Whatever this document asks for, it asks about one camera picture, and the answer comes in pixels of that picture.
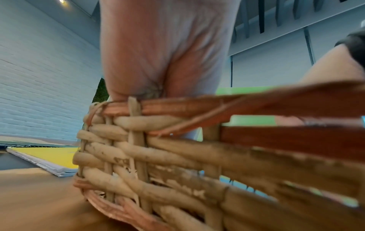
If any person's right hand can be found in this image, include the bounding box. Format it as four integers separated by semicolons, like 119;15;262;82
299;44;365;86

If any person's left hand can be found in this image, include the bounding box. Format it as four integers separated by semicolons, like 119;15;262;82
99;0;242;102

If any woven wicker basket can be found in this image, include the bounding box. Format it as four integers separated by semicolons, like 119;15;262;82
72;81;365;231

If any yellow notebook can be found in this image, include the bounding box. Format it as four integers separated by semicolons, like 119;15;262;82
5;145;80;178

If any wooden table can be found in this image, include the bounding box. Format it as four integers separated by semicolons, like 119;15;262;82
0;147;138;231

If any green foliage wall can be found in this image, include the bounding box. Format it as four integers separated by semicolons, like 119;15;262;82
92;78;111;104

